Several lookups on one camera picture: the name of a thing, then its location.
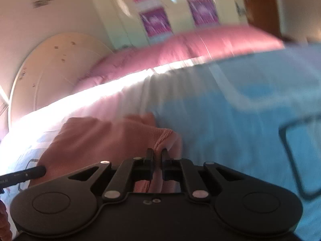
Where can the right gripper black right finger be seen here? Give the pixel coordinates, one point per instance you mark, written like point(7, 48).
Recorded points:
point(186, 173)

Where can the cream glossy wardrobe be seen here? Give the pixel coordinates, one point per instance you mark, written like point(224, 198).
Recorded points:
point(140, 23)

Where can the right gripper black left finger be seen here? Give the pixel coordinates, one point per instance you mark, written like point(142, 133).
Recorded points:
point(127, 174)

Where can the cream wooden headboard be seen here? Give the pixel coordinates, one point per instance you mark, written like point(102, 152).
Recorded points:
point(52, 70)

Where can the lower right purple poster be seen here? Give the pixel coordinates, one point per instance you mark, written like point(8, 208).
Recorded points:
point(204, 12)

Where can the brown wooden door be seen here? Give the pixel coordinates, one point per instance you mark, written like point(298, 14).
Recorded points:
point(263, 14)

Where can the pink pillow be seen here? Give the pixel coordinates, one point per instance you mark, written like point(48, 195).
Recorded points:
point(107, 69)

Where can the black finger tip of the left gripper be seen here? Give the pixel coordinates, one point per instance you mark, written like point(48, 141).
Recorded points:
point(17, 177)

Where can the person left hand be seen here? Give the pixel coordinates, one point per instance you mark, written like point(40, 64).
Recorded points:
point(5, 232)

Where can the pink quilt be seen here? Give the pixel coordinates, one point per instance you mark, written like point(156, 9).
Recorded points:
point(210, 43)

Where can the lower left purple poster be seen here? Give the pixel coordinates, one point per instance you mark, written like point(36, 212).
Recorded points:
point(155, 22)

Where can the blue patterned bed sheet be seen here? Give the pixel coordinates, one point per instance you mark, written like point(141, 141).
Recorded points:
point(258, 114)

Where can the pink long sleeve shirt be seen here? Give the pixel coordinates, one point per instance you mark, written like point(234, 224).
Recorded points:
point(83, 141)

